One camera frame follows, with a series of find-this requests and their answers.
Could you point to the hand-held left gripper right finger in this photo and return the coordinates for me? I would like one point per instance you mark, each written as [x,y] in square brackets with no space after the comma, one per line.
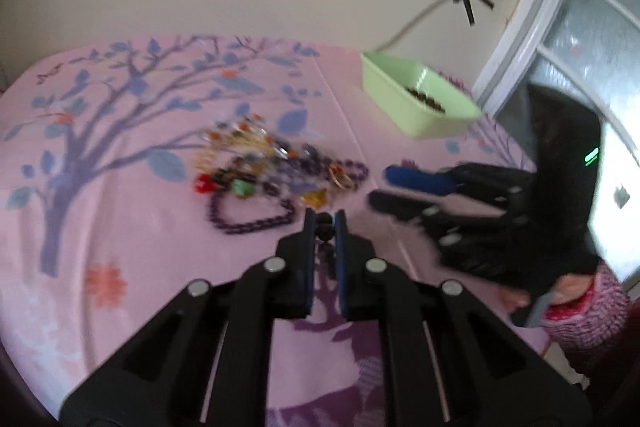
[341,237]

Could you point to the pink tree printed cloth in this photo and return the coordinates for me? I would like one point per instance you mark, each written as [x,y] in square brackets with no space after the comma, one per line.
[150,217]

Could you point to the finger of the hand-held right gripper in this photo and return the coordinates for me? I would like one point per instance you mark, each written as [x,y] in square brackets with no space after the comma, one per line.
[400,204]
[420,179]

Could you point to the person's right hand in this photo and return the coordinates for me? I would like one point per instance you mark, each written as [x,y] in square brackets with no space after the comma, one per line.
[572,288]

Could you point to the green plastic container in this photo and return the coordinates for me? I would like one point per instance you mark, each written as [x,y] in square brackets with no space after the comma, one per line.
[395,89]

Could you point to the pile of colourful jewelry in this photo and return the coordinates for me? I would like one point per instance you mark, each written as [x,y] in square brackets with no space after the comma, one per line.
[250,147]

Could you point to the white window frame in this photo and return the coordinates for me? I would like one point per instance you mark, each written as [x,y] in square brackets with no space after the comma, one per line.
[545,7]

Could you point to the dark beads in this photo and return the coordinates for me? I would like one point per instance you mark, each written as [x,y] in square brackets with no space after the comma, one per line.
[425,98]

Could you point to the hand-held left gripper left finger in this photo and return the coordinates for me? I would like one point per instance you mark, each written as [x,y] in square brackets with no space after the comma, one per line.
[309,237]

